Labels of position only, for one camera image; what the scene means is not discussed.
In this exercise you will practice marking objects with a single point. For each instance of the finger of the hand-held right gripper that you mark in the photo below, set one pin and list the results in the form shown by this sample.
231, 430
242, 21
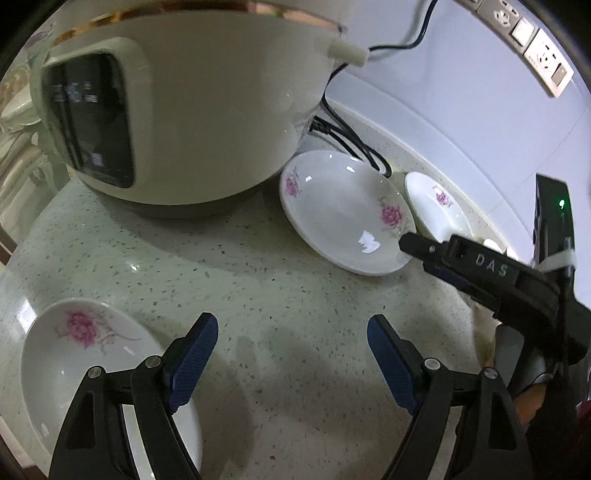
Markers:
422, 247
450, 277

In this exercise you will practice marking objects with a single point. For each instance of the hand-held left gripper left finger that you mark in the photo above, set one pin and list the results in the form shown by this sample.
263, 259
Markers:
199, 348

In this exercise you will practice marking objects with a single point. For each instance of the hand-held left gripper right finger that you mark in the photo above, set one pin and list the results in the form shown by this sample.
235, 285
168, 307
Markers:
387, 355

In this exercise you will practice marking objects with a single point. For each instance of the large floral white plate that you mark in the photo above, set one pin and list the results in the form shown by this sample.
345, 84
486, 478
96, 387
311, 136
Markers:
341, 212

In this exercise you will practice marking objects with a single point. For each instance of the medium floral white plate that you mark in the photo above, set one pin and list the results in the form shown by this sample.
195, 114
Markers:
69, 364

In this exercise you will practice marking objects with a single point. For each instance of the person's right forearm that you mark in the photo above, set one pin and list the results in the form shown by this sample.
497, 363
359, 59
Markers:
561, 438

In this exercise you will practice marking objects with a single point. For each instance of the small floral white plate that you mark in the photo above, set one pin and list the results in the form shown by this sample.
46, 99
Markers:
438, 207

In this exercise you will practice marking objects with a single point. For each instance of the small white dish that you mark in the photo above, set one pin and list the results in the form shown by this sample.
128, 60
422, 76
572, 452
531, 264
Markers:
491, 243

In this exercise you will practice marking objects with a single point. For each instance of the white electric rice cooker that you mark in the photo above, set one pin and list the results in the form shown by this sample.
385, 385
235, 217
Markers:
194, 92

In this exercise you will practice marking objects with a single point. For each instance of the gold-framed wall socket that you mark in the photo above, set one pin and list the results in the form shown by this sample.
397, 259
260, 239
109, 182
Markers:
508, 19
550, 64
468, 2

